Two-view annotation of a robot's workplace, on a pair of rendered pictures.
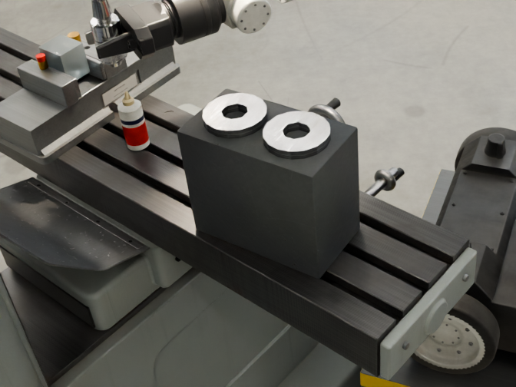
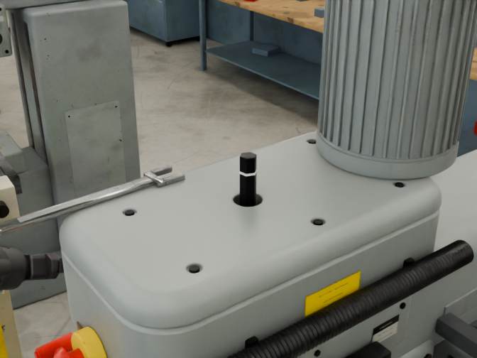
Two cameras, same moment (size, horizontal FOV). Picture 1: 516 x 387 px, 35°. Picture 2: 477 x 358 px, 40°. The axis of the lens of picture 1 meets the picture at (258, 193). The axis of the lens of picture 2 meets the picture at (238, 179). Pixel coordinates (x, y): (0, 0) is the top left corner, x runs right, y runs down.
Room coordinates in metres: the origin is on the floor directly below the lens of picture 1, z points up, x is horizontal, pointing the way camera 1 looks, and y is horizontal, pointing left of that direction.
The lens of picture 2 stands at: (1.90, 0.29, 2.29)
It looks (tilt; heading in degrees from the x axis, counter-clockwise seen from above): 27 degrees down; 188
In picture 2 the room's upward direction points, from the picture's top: straight up
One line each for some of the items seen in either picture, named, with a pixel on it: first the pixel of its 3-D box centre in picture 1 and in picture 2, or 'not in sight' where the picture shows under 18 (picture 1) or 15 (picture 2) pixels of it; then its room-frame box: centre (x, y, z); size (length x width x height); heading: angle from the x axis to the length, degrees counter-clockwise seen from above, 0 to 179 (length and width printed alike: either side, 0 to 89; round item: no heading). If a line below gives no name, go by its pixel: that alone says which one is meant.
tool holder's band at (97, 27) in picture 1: (104, 22); not in sight; (1.19, 0.21, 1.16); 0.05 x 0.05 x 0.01
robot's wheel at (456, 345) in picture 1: (445, 331); not in sight; (1.02, -0.33, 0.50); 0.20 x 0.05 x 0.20; 62
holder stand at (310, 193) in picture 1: (271, 177); not in sight; (0.91, -0.02, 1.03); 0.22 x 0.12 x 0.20; 51
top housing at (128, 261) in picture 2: not in sight; (256, 248); (1.18, 0.22, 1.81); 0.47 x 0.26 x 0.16; 134
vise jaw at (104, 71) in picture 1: (90, 56); not in sight; (1.34, 0.27, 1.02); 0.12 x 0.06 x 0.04; 46
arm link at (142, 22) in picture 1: (161, 24); not in sight; (1.22, 0.12, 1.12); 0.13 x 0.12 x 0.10; 22
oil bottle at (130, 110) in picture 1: (132, 118); not in sight; (1.17, 0.20, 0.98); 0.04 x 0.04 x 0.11
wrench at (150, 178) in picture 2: not in sight; (94, 198); (1.22, 0.02, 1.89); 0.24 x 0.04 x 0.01; 135
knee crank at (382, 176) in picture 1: (375, 189); not in sight; (1.46, -0.27, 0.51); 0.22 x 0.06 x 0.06; 134
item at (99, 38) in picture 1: (109, 41); not in sight; (1.19, 0.21, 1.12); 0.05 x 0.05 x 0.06
